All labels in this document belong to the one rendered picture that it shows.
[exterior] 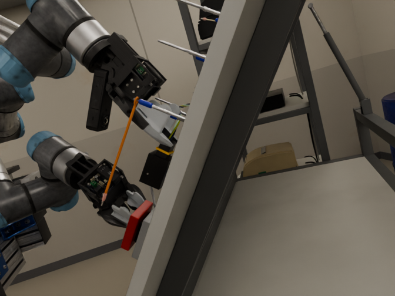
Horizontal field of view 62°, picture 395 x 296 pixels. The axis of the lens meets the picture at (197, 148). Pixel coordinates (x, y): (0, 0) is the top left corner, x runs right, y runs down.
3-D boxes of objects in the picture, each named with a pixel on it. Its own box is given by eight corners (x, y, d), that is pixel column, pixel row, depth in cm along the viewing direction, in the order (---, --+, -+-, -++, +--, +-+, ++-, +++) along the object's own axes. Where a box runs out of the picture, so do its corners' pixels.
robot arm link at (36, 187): (29, 205, 82) (18, 171, 76) (73, 187, 88) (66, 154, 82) (40, 225, 77) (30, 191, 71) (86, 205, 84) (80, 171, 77)
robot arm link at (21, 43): (39, 91, 69) (74, 54, 68) (11, 91, 58) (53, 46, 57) (9, 63, 68) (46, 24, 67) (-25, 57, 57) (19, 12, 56)
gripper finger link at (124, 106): (144, 124, 54) (111, 86, 55) (138, 130, 54) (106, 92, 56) (156, 124, 58) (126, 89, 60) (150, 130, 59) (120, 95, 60)
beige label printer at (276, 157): (243, 197, 170) (233, 161, 167) (245, 182, 191) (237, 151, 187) (303, 184, 163) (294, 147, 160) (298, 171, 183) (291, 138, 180)
